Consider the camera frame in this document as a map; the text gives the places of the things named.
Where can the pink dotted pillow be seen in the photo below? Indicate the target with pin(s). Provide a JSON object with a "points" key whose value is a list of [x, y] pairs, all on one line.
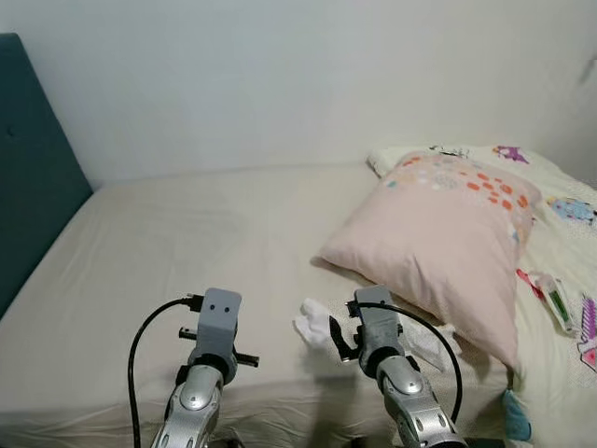
{"points": [[438, 243]]}

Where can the white squeeze tube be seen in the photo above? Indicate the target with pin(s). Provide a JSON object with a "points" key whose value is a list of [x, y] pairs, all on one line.
{"points": [[558, 303]]}

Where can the beige sheeted mattress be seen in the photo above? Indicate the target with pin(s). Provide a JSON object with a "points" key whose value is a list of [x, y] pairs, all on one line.
{"points": [[187, 243]]}

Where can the cream cartoon print quilt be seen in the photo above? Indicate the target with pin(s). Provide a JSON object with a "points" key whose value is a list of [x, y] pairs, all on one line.
{"points": [[546, 252]]}

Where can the teal padded headboard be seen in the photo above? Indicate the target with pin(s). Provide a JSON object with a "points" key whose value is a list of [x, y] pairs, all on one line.
{"points": [[28, 168]]}

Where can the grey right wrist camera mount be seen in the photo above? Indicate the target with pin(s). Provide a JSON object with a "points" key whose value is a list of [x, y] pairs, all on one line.
{"points": [[378, 322]]}

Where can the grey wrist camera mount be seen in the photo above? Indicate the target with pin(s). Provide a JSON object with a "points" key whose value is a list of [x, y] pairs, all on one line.
{"points": [[219, 322], [378, 322]]}

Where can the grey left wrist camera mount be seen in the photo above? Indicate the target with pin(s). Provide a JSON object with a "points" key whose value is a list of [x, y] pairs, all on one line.
{"points": [[219, 322]]}

